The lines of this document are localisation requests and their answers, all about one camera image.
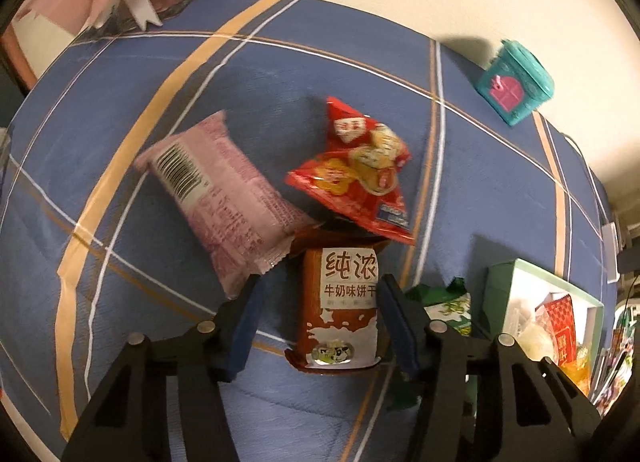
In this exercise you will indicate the pink snack packet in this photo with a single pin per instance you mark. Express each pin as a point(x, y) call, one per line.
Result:
point(241, 220)

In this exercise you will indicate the yellow cake packet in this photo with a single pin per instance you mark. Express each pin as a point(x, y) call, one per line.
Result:
point(578, 370)

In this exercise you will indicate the yellow jelly cup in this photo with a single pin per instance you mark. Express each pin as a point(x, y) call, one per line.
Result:
point(536, 342)

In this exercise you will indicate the red gold snack bar packet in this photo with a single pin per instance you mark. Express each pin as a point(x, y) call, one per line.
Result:
point(559, 314)

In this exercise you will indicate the white box green rim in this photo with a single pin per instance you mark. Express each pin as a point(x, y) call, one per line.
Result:
point(525, 301)

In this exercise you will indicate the red milk biscuit packet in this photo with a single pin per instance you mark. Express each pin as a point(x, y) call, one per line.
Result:
point(338, 309)

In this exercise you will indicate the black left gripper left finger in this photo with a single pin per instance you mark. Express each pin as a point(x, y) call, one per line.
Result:
point(126, 418)

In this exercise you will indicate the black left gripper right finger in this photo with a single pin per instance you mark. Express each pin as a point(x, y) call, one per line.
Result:
point(479, 399)

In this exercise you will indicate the red chips bag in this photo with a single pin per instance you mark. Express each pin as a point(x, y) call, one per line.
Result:
point(358, 174)

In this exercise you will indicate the green milk carton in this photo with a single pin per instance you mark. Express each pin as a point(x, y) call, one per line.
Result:
point(451, 304)

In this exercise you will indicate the teal pink toy box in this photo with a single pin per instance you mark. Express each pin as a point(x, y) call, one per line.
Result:
point(515, 84)

